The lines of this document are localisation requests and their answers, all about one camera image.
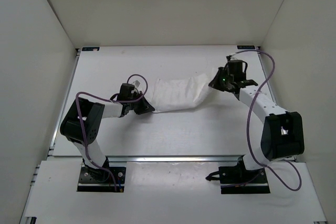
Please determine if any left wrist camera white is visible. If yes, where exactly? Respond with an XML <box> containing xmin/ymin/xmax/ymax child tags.
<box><xmin>132</xmin><ymin>80</ymin><xmax>141</xmax><ymax>88</ymax></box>

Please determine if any white pleated skirt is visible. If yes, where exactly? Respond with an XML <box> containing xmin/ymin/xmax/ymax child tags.
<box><xmin>150</xmin><ymin>68</ymin><xmax>217</xmax><ymax>113</ymax></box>

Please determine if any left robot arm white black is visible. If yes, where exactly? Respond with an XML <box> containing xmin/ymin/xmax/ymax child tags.
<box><xmin>60</xmin><ymin>83</ymin><xmax>155</xmax><ymax>181</ymax></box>

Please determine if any right blue corner label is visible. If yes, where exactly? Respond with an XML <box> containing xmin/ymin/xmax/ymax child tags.
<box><xmin>237</xmin><ymin>45</ymin><xmax>255</xmax><ymax>50</ymax></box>

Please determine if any left blue corner label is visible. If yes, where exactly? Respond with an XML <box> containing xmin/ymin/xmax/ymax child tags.
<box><xmin>81</xmin><ymin>47</ymin><xmax>100</xmax><ymax>51</ymax></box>

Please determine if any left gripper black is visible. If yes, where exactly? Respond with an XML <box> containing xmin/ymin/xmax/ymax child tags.
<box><xmin>129</xmin><ymin>91</ymin><xmax>154</xmax><ymax>115</ymax></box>

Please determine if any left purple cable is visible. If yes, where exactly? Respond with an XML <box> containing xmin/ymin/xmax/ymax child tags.
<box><xmin>75</xmin><ymin>73</ymin><xmax>149</xmax><ymax>192</ymax></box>

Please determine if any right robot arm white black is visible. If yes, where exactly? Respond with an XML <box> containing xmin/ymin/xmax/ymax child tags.
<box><xmin>208</xmin><ymin>59</ymin><xmax>305</xmax><ymax>182</ymax></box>

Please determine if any purple cable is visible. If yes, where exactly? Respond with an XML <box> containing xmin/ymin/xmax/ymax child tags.
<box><xmin>75</xmin><ymin>73</ymin><xmax>149</xmax><ymax>192</ymax></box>
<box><xmin>230</xmin><ymin>49</ymin><xmax>302</xmax><ymax>191</ymax></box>

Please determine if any aluminium front table rail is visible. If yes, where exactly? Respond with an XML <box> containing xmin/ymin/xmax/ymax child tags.
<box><xmin>52</xmin><ymin>155</ymin><xmax>295</xmax><ymax>163</ymax></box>

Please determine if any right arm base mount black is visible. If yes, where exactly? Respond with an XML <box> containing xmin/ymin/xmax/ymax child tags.
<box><xmin>205</xmin><ymin>158</ymin><xmax>270</xmax><ymax>195</ymax></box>

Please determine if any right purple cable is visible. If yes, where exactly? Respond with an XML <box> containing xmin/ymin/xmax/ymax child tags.
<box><xmin>230</xmin><ymin>49</ymin><xmax>302</xmax><ymax>191</ymax></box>

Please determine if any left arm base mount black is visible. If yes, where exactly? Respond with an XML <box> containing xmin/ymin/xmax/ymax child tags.
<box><xmin>77</xmin><ymin>162</ymin><xmax>127</xmax><ymax>193</ymax></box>

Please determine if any blue corner label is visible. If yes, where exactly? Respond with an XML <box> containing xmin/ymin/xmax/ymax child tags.
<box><xmin>81</xmin><ymin>47</ymin><xmax>100</xmax><ymax>51</ymax></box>
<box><xmin>237</xmin><ymin>45</ymin><xmax>255</xmax><ymax>50</ymax></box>

